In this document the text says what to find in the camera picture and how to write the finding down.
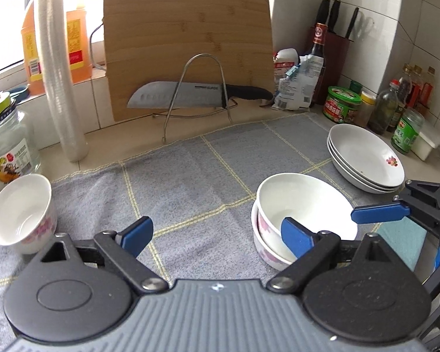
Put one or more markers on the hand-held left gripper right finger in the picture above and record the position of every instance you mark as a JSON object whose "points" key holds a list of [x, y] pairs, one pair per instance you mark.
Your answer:
{"points": [[297, 241]]}

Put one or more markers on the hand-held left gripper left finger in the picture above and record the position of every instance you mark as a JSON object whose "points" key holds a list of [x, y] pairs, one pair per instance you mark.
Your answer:
{"points": [[137, 233]]}

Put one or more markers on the white bowl with pink flowers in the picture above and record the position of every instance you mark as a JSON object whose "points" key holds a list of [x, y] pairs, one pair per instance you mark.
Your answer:
{"points": [[18, 205], [308, 198], [264, 251]]}

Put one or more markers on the white plate with fruit print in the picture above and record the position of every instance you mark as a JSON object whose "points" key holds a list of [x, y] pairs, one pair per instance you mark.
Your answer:
{"points": [[359, 150], [352, 179], [352, 182]]}

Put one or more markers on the white plastic box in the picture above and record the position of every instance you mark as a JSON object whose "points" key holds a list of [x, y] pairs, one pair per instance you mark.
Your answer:
{"points": [[427, 143]]}

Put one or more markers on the green label clear bottle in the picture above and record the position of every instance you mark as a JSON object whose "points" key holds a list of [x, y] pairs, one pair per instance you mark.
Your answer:
{"points": [[407, 132]]}

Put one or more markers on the grey and teal checkered towel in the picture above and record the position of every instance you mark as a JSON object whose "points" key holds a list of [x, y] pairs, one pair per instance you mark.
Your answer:
{"points": [[205, 176]]}

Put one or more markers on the yellow lid spice jar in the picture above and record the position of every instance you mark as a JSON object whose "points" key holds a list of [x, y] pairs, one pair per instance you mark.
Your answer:
{"points": [[366, 113]]}

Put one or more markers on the green lid sauce jar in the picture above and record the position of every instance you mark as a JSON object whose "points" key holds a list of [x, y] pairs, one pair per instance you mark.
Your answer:
{"points": [[341, 108]]}

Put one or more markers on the green cap jar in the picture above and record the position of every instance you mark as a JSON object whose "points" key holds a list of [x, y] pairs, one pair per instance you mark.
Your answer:
{"points": [[356, 87]]}

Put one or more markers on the glass condiment bottle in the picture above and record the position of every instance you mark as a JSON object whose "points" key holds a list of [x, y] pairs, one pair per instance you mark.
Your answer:
{"points": [[417, 88], [428, 90], [405, 88]]}

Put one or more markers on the white printed plastic bag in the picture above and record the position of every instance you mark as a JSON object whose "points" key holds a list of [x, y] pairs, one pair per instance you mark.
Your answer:
{"points": [[297, 91]]}

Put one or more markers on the dark red knife block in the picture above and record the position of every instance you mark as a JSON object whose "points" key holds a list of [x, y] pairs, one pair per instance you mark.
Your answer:
{"points": [[337, 66]]}

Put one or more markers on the glass jar with fruit label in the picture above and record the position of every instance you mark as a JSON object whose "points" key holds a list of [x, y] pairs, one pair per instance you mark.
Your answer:
{"points": [[11, 146]]}

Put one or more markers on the dark sauce bottle red label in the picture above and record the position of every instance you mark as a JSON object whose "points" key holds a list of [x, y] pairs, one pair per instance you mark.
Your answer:
{"points": [[318, 62]]}

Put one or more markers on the blue plastic clip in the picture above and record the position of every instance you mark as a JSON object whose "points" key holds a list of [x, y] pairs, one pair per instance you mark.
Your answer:
{"points": [[293, 70]]}

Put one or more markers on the stack of clear plastic cups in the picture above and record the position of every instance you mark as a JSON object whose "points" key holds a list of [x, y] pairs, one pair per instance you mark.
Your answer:
{"points": [[62, 80]]}

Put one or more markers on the red and white bag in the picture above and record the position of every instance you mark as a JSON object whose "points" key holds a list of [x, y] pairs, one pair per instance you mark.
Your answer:
{"points": [[284, 60]]}

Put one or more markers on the orange cooking wine bottle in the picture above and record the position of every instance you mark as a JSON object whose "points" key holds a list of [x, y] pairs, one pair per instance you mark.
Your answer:
{"points": [[79, 44]]}

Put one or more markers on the bamboo cutting board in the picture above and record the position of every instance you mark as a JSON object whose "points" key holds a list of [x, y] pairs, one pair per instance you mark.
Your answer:
{"points": [[187, 36]]}

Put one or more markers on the orange oil jug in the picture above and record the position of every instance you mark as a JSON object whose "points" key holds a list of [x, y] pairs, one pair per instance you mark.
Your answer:
{"points": [[31, 51]]}

